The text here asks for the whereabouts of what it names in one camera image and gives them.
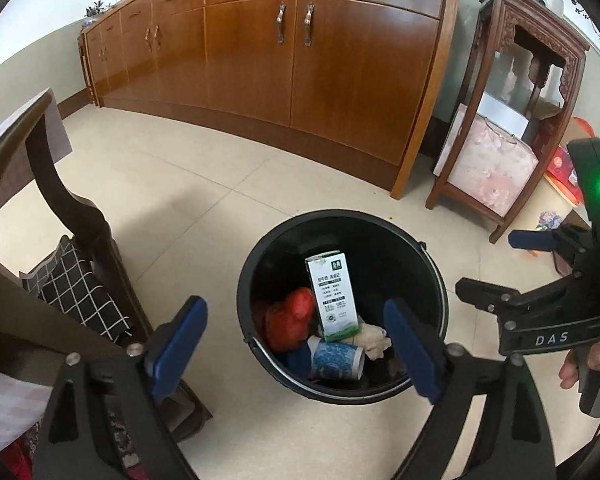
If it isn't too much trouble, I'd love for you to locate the red plastic bag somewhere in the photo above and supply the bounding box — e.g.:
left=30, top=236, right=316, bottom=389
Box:
left=265, top=287, right=318, bottom=353

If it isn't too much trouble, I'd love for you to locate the flower printed cardboard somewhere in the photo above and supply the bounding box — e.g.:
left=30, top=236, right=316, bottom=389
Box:
left=536, top=210, right=565, bottom=235

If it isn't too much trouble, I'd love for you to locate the green and white milk carton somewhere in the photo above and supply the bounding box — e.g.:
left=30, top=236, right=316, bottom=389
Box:
left=305, top=251, right=359, bottom=343

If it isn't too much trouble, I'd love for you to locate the pink floral bag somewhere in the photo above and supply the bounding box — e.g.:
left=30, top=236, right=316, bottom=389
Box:
left=434, top=104, right=540, bottom=218

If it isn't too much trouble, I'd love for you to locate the pink checkered cloth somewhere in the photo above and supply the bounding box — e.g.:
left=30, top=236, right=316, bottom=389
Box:
left=0, top=362, right=54, bottom=453

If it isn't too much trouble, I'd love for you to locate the beige tissue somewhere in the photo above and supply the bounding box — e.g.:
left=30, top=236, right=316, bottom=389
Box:
left=352, top=322, right=393, bottom=361

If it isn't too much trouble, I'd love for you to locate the black plastic bucket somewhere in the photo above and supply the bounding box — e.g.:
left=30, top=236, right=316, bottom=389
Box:
left=236, top=210, right=450, bottom=406

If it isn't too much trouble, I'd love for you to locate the red flat box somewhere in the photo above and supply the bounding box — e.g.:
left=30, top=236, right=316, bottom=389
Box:
left=545, top=144, right=586, bottom=207

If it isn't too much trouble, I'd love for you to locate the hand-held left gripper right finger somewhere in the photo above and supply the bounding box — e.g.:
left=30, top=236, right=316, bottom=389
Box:
left=382, top=297, right=561, bottom=480

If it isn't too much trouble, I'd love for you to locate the white box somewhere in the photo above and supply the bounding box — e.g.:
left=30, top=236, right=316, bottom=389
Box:
left=480, top=91, right=530, bottom=138

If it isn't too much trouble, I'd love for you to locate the blue patterned paper cup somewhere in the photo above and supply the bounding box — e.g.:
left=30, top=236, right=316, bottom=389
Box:
left=307, top=336, right=366, bottom=381

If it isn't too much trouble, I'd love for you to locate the long wooden sideboard cabinet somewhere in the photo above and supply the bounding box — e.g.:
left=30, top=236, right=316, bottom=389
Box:
left=77, top=0, right=463, bottom=200

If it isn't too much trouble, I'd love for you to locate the black checkered cushion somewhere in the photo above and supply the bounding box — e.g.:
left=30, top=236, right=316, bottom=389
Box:
left=20, top=235, right=133, bottom=343

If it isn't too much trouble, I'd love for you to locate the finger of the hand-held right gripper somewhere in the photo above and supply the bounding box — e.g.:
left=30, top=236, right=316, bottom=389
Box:
left=508, top=225, right=598, bottom=273
left=455, top=277, right=531, bottom=321

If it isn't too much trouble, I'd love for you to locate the small potted plant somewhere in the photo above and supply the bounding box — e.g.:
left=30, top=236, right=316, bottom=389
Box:
left=84, top=0, right=117, bottom=22

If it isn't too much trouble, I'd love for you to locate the dark wooden chair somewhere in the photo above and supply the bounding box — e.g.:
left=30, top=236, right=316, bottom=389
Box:
left=0, top=87, right=213, bottom=466

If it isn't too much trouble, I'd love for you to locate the carved wooden stand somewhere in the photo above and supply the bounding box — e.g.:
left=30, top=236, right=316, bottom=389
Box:
left=426, top=0, right=591, bottom=245

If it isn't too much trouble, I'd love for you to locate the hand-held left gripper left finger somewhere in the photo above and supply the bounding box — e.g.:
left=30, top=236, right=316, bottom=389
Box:
left=32, top=296, right=210, bottom=480

